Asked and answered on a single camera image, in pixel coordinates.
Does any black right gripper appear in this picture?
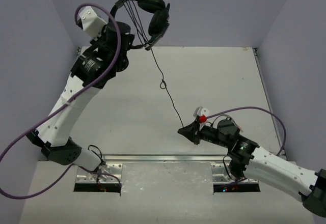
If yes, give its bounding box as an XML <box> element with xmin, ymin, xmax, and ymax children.
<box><xmin>178</xmin><ymin>119</ymin><xmax>230</xmax><ymax>148</ymax></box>

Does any black headset with microphone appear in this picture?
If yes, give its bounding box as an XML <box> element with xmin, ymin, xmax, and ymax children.
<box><xmin>110</xmin><ymin>0</ymin><xmax>170</xmax><ymax>51</ymax></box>

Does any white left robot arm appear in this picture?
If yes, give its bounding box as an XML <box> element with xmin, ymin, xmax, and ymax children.
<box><xmin>27</xmin><ymin>22</ymin><xmax>134</xmax><ymax>172</ymax></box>

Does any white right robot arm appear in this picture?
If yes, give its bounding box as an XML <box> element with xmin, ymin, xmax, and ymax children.
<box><xmin>178</xmin><ymin>118</ymin><xmax>325</xmax><ymax>217</ymax></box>

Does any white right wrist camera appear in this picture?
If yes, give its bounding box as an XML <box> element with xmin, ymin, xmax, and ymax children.
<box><xmin>194</xmin><ymin>106</ymin><xmax>210</xmax><ymax>125</ymax></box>

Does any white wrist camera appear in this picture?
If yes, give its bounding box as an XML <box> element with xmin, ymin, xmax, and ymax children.
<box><xmin>74</xmin><ymin>6</ymin><xmax>107</xmax><ymax>39</ymax></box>
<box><xmin>194</xmin><ymin>106</ymin><xmax>210</xmax><ymax>125</ymax></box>

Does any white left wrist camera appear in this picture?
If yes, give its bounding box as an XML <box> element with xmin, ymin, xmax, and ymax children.
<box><xmin>74</xmin><ymin>6</ymin><xmax>107</xmax><ymax>39</ymax></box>

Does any thin black right base wire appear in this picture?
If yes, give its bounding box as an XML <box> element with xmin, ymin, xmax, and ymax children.
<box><xmin>222</xmin><ymin>155</ymin><xmax>245</xmax><ymax>184</ymax></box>

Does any thin black base wire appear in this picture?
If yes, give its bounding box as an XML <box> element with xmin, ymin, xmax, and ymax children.
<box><xmin>87</xmin><ymin>145</ymin><xmax>106</xmax><ymax>166</ymax></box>
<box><xmin>222</xmin><ymin>155</ymin><xmax>245</xmax><ymax>184</ymax></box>

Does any right aluminium base plate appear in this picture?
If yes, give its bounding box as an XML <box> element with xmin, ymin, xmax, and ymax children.
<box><xmin>211</xmin><ymin>161</ymin><xmax>258</xmax><ymax>184</ymax></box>

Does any aluminium base plate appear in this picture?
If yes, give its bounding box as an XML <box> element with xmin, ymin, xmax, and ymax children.
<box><xmin>211</xmin><ymin>161</ymin><xmax>258</xmax><ymax>184</ymax></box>
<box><xmin>75</xmin><ymin>161</ymin><xmax>123</xmax><ymax>184</ymax></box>

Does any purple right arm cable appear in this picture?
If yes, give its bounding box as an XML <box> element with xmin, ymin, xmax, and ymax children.
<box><xmin>206</xmin><ymin>106</ymin><xmax>286</xmax><ymax>156</ymax></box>

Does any aluminium table rail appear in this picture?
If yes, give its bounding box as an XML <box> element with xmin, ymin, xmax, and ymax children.
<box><xmin>104</xmin><ymin>154</ymin><xmax>224</xmax><ymax>162</ymax></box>

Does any left aluminium base plate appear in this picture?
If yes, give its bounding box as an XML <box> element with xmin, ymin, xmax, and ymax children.
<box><xmin>75</xmin><ymin>161</ymin><xmax>123</xmax><ymax>184</ymax></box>

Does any thin black left base wire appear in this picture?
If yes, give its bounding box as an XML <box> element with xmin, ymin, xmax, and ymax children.
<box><xmin>87</xmin><ymin>145</ymin><xmax>106</xmax><ymax>166</ymax></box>

